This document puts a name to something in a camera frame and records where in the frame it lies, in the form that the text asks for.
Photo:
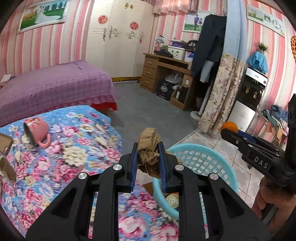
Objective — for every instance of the brown phone case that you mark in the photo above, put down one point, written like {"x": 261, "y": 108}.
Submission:
{"x": 5, "y": 143}

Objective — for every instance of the orange plastic ball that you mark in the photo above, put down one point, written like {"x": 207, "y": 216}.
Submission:
{"x": 231, "y": 126}

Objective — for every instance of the black hanging coat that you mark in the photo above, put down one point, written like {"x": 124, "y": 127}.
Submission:
{"x": 211, "y": 42}

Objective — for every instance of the wooden desk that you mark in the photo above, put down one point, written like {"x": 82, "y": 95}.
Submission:
{"x": 169, "y": 79}

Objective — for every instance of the white tape roll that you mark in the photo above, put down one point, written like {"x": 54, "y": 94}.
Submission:
{"x": 173, "y": 200}

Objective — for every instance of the floral blue pink bedsheet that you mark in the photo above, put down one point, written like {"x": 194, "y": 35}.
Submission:
{"x": 82, "y": 140}

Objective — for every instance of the brown paper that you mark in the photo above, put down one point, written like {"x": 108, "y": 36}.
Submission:
{"x": 147, "y": 152}

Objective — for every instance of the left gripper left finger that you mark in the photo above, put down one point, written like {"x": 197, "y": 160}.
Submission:
{"x": 68, "y": 215}

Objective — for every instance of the pink right curtain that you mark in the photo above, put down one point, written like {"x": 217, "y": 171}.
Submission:
{"x": 165, "y": 7}

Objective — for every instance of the small framed couple photo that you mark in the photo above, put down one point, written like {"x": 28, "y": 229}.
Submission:
{"x": 193, "y": 22}

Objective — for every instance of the purple dotted bed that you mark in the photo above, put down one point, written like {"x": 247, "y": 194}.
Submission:
{"x": 58, "y": 86}

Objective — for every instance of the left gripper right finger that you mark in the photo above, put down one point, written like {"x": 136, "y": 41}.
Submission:
{"x": 208, "y": 198}

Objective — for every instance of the framed wedding photo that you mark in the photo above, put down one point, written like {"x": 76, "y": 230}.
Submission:
{"x": 42, "y": 14}

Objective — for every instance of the water dispenser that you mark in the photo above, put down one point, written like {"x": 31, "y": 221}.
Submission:
{"x": 248, "y": 98}

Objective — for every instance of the floral door curtain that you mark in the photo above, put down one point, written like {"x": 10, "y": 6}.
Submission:
{"x": 223, "y": 94}

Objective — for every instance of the teal plastic laundry basket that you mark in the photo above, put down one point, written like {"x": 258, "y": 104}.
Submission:
{"x": 201, "y": 160}

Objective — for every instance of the person's right hand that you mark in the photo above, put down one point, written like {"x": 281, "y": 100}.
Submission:
{"x": 284, "y": 201}

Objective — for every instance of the pink metal mug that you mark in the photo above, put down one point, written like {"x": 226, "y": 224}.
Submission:
{"x": 37, "y": 132}

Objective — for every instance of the brown cardboard tube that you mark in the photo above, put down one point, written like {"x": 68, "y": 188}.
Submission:
{"x": 7, "y": 170}

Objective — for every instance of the white wardrobe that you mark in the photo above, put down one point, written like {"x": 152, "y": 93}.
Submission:
{"x": 119, "y": 36}

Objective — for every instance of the white storage box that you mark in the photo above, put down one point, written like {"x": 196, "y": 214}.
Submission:
{"x": 177, "y": 52}

